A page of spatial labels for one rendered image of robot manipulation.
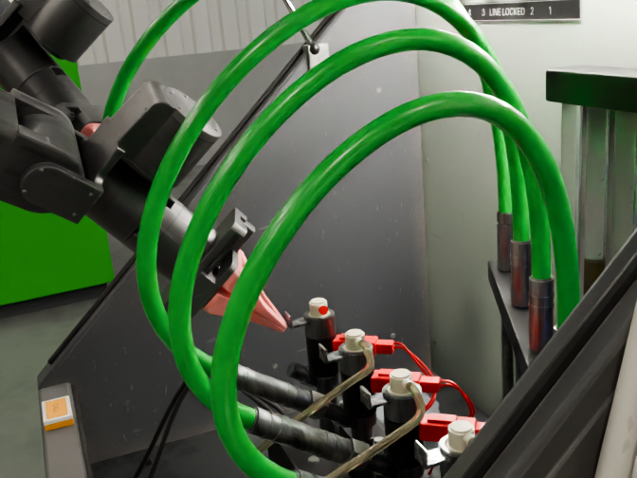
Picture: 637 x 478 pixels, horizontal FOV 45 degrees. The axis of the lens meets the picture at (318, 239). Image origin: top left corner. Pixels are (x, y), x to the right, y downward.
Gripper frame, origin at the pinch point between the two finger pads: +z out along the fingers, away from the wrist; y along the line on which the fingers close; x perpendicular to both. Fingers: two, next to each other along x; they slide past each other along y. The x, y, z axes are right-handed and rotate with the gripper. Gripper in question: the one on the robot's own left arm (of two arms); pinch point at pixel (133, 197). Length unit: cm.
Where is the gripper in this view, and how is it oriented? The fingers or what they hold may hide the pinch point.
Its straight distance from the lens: 75.1
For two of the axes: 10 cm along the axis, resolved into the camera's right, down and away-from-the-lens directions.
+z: 6.6, 7.4, -1.6
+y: 3.5, -1.1, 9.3
